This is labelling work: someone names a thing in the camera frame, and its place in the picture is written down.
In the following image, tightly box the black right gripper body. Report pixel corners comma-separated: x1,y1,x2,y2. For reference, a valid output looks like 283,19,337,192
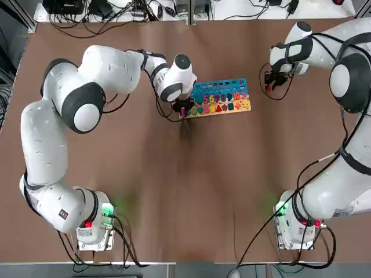
268,69,292,82

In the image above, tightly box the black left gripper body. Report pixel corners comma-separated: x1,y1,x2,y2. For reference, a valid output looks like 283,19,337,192
172,98,195,114

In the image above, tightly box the colourful wooden toy board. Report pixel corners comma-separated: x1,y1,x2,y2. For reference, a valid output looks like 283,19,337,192
181,77,252,120

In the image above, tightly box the black finned power supply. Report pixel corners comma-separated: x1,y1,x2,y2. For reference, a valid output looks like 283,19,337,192
176,0,189,16

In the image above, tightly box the black monitor stand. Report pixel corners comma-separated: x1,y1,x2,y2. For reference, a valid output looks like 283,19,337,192
88,0,114,17

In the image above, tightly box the black box device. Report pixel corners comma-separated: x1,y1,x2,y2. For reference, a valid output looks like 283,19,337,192
42,0,85,14

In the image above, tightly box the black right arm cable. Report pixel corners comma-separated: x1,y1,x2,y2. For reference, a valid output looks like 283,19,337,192
259,62,294,101

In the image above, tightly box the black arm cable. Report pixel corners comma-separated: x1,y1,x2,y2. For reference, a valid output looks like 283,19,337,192
259,62,294,101
100,49,186,122

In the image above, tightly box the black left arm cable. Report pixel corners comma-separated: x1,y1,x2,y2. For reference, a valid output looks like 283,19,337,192
100,49,186,122

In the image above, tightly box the aluminium frame post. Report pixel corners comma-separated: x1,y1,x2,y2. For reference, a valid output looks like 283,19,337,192
187,0,197,25

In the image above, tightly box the cable hub with plugs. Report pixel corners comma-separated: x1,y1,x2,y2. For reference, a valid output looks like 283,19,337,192
132,1,148,18

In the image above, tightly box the aluminium frame rail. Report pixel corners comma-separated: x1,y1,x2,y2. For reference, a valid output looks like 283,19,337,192
0,0,38,35
355,0,371,19

